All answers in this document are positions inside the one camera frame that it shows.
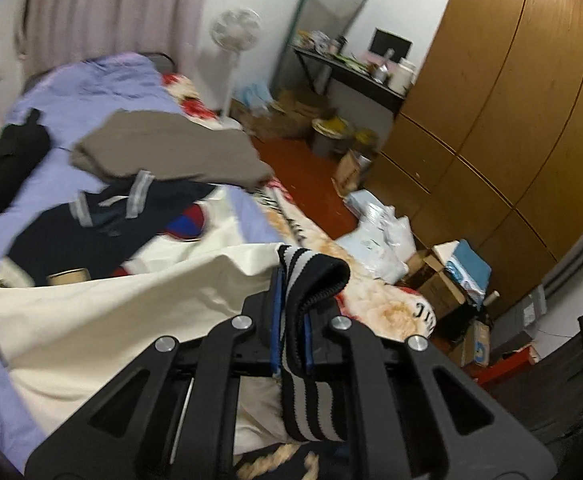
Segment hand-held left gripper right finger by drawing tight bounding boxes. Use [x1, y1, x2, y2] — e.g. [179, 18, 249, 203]
[304, 304, 557, 480]

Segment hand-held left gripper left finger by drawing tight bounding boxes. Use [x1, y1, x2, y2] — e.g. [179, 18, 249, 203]
[24, 266, 285, 480]

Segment cream and navy varsity jacket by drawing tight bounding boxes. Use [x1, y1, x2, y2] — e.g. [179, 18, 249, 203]
[0, 172, 352, 461]

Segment white plastic bags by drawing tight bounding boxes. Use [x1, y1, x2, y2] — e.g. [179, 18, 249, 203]
[342, 189, 418, 285]

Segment brown cardboard box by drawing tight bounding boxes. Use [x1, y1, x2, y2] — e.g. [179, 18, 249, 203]
[400, 246, 473, 332]

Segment cardboard box with blue print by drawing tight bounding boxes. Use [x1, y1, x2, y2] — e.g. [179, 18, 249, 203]
[448, 319, 493, 369]

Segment small open cardboard box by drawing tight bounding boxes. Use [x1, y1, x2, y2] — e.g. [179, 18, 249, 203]
[332, 149, 373, 197]

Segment blue folder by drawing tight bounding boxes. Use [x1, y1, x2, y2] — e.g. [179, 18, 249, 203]
[443, 238, 493, 307]

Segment grey bucket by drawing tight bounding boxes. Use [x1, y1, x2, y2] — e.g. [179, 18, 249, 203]
[310, 116, 356, 159]

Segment grey box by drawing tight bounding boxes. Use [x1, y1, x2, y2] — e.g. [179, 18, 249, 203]
[490, 285, 548, 362]

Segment brown garment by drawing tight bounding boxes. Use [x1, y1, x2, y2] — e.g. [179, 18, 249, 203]
[70, 109, 275, 196]

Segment tan cardboard tube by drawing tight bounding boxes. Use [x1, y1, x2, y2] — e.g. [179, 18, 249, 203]
[46, 268, 92, 287]

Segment flattened cardboard boxes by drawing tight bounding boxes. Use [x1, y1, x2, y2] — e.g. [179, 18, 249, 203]
[270, 86, 338, 140]

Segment light blue plastic bag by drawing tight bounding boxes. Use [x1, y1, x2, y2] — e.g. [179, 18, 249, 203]
[235, 81, 273, 117]

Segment black desk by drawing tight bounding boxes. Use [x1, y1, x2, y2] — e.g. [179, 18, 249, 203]
[291, 42, 408, 117]

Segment white jar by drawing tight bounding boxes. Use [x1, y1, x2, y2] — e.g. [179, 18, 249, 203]
[387, 58, 417, 94]

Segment dark metal bed headboard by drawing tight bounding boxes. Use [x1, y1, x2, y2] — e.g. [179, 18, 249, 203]
[148, 51, 178, 74]

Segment white standing fan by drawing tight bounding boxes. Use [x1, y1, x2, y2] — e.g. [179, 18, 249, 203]
[198, 6, 265, 132]

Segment black monitor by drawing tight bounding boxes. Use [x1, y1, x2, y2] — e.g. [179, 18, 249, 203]
[369, 27, 413, 64]

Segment brown wooden wardrobe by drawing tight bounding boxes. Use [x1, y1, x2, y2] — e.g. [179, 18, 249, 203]
[364, 0, 583, 312]

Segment black garment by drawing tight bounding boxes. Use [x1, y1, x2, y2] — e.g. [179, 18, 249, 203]
[0, 109, 53, 239]

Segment leaning mirror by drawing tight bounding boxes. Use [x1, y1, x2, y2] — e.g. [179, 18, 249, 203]
[270, 0, 371, 107]

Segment pale pink curtain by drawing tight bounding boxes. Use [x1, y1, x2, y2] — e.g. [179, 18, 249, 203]
[18, 0, 218, 81]

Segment grey wall pipes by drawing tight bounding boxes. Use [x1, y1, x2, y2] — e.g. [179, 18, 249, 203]
[545, 210, 583, 293]

